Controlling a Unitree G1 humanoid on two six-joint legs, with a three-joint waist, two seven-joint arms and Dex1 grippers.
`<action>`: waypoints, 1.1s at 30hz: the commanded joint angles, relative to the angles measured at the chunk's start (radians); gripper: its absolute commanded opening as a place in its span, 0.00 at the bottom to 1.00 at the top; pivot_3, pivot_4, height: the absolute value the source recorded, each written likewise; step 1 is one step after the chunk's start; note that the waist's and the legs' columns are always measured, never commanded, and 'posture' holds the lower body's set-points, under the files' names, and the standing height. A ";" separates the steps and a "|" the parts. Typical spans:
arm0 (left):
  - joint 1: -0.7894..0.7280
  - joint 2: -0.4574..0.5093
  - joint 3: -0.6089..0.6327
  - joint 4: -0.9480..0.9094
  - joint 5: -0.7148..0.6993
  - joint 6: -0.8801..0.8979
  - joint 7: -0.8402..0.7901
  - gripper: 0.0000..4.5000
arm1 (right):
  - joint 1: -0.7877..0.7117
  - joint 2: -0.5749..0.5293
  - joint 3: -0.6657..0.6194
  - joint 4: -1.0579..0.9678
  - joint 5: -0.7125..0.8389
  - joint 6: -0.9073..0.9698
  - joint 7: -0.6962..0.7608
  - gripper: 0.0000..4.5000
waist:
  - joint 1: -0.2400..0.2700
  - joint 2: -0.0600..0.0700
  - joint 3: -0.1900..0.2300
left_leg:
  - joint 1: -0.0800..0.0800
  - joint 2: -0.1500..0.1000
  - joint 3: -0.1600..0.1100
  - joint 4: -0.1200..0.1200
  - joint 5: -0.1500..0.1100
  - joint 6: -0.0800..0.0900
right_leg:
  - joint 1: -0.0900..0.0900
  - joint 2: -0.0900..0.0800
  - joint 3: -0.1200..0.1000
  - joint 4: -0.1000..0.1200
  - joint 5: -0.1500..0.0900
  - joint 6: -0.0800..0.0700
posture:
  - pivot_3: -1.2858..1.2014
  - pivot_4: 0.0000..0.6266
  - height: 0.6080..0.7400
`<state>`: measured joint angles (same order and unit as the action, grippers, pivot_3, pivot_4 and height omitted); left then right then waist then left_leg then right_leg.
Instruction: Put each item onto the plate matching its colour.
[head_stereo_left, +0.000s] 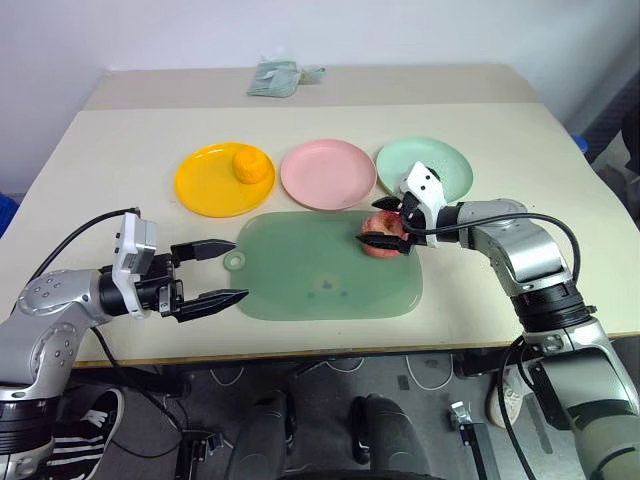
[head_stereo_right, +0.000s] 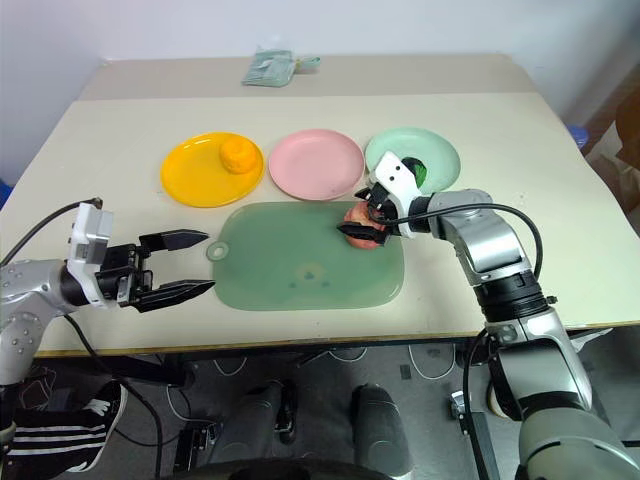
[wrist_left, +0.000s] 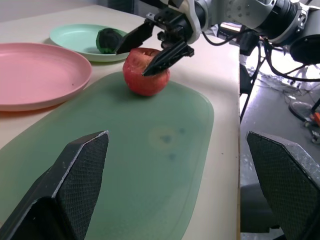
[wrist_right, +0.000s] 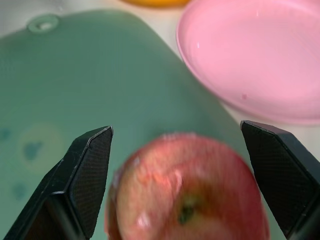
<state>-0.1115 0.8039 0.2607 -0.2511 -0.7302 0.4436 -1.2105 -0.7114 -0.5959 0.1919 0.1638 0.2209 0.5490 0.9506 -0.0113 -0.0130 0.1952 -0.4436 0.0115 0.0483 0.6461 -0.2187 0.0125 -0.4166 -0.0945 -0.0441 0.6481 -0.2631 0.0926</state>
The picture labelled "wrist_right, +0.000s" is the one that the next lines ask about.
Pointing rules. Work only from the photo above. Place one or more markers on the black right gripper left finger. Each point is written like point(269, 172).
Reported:
point(82, 180)

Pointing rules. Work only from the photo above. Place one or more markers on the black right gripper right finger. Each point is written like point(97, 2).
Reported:
point(282, 175)

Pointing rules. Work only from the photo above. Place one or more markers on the red apple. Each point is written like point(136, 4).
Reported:
point(187, 192)

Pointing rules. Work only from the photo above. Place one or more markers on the pink plate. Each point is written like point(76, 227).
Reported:
point(252, 55)

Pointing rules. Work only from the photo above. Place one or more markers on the orange plate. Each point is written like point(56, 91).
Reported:
point(155, 2)

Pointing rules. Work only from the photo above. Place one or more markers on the green cutting board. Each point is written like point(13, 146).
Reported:
point(95, 82)

